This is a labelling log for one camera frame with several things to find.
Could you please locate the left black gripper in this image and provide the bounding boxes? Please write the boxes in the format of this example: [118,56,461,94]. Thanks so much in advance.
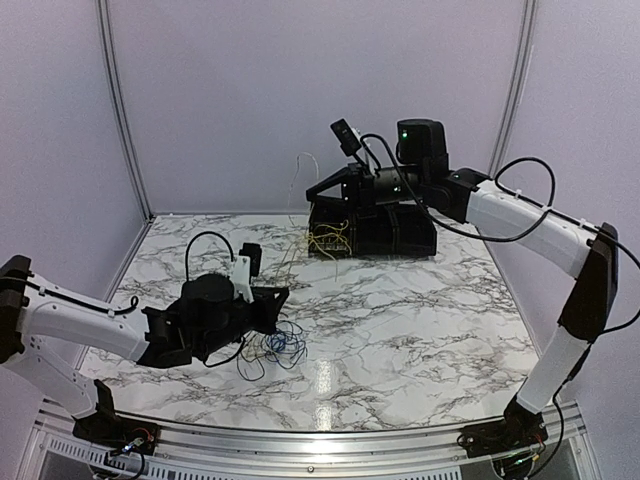
[197,287,289,359]

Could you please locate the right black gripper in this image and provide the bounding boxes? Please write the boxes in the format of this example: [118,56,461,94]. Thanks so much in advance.
[308,160,429,217]

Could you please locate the blue wire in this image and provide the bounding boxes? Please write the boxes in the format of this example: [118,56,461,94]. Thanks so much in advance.
[264,319,307,369]

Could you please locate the dark grey wire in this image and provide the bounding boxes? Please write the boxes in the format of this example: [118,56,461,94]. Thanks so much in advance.
[235,334,281,382]

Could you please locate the yellow wire bundle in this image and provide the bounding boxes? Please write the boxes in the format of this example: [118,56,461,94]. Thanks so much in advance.
[272,152,354,291]

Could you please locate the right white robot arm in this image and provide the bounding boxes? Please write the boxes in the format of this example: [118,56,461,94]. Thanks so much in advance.
[306,118,620,448]

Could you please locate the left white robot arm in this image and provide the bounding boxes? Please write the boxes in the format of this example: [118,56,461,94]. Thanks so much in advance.
[1,255,289,445]

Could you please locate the black compartment tray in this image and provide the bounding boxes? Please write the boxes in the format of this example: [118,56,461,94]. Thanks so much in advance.
[307,203,437,259]

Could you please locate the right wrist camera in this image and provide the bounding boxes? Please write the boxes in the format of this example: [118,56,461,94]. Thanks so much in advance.
[330,119,365,166]

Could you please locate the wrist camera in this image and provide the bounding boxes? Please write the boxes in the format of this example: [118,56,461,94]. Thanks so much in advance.
[230,243,262,304]
[330,119,365,166]

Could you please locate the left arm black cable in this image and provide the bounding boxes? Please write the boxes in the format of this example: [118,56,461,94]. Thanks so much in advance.
[183,230,246,369]

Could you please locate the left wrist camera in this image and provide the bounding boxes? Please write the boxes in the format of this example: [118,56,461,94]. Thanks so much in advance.
[230,243,262,304]

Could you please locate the aluminium front rail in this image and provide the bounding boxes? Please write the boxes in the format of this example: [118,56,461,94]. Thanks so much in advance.
[17,400,601,479]

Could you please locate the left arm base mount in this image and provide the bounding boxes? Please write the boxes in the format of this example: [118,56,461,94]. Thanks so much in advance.
[73,380,160,456]

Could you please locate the right aluminium frame post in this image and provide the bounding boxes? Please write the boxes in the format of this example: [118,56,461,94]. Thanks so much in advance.
[486,0,539,176]

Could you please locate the aluminium frame post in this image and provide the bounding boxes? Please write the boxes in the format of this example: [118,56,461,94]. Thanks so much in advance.
[96,0,154,223]
[486,0,539,176]

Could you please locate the left aluminium frame post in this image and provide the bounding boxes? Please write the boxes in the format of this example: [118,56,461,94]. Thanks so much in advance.
[96,0,154,223]

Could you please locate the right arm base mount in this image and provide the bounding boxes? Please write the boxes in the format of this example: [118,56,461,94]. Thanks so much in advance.
[457,396,548,458]

